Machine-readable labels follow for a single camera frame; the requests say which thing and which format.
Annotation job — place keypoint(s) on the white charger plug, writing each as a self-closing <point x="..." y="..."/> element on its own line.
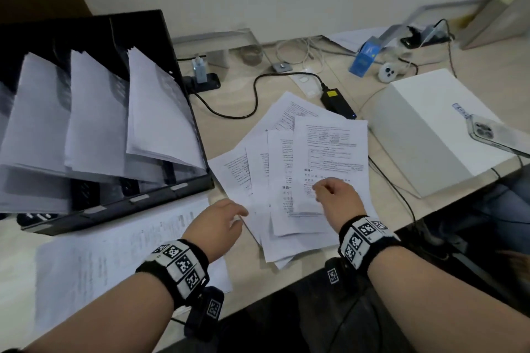
<point x="200" y="71"/>

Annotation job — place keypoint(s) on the black mesh file organizer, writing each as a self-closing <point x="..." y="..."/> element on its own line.
<point x="136" y="30"/>

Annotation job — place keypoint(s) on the black power adapter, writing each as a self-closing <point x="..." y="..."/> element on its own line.
<point x="337" y="102"/>

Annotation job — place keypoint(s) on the black marker wristband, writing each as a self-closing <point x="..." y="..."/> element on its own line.
<point x="178" y="270"/>
<point x="366" y="241"/>

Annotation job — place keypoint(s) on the white rectangular device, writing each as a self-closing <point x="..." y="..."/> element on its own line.
<point x="306" y="81"/>

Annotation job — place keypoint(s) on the grey metal bracket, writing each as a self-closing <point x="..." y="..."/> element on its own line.
<point x="393" y="32"/>
<point x="282" y="67"/>

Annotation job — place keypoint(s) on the black power strip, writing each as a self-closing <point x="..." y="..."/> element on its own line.
<point x="410" y="42"/>
<point x="213" y="81"/>

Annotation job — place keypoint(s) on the pile of printed papers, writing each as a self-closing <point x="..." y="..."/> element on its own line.
<point x="273" y="166"/>

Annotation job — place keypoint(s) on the white box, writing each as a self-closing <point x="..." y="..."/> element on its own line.
<point x="422" y="125"/>

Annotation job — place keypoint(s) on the printed paper bundle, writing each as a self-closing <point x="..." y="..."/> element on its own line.
<point x="37" y="117"/>
<point x="157" y="117"/>
<point x="103" y="253"/>
<point x="25" y="195"/>
<point x="95" y="125"/>

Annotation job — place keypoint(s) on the white handheld device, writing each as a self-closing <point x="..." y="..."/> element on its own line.
<point x="391" y="72"/>

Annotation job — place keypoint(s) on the person's left hand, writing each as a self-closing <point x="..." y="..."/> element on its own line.
<point x="215" y="228"/>

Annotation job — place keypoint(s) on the grey panel with yellow note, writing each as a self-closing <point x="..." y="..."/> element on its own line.
<point x="497" y="17"/>

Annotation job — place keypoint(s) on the small white paper sheet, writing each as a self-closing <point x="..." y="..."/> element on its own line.
<point x="352" y="40"/>

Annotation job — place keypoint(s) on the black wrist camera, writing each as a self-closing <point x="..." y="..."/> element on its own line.
<point x="335" y="274"/>
<point x="205" y="311"/>

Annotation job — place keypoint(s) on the person's right hand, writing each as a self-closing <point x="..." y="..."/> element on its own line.
<point x="339" y="204"/>

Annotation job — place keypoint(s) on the small blue box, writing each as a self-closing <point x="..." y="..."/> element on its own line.
<point x="363" y="61"/>

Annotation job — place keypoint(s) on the person's left forearm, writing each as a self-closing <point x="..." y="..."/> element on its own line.
<point x="107" y="319"/>

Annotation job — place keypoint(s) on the grey plug adapter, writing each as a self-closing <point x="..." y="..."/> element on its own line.
<point x="430" y="34"/>

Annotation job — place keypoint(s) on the person's right forearm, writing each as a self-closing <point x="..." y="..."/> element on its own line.
<point x="447" y="303"/>

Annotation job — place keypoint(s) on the silver smartphone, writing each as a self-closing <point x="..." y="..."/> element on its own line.
<point x="497" y="135"/>

